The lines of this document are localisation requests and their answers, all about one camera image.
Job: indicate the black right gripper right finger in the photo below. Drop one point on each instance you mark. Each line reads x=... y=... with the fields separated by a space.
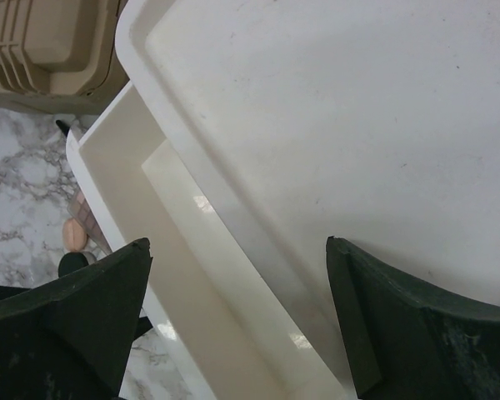
x=406 y=338

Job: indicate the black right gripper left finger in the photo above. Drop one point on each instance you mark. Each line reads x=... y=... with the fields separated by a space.
x=71 y=338

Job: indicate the white pull-out drawer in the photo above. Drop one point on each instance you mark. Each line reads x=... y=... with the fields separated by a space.
x=225 y=331

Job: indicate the white drawer organizer box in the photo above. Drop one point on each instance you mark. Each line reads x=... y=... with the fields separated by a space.
x=374 y=121

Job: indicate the black fluffy powder brush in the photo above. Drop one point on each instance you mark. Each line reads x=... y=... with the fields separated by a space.
x=63 y=126

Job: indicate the black round powder jar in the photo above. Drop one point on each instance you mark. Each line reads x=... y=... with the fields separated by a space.
x=74 y=261

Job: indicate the neutral eyeshadow palette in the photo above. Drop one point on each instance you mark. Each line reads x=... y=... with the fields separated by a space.
x=81 y=211

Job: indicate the tan plastic tool case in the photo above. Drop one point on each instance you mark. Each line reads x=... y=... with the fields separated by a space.
x=59 y=56

